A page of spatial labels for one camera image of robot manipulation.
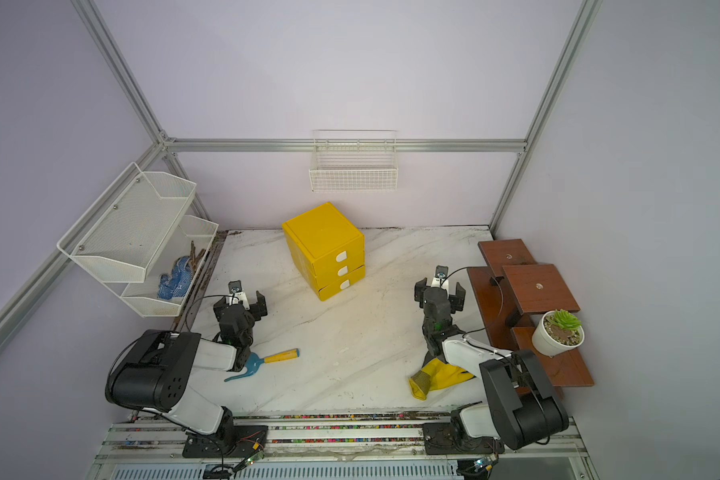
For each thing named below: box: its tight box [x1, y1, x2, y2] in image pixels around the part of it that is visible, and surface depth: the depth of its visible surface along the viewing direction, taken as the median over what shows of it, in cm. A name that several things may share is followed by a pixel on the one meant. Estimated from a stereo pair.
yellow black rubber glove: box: [409, 358, 475, 401], surface depth 84 cm
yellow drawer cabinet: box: [282, 202, 366, 301], surface depth 93 cm
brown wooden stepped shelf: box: [467, 239, 595, 401], surface depth 78 cm
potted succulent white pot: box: [532, 309, 585, 358], surface depth 69 cm
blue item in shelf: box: [158, 256, 193, 300], surface depth 89 cm
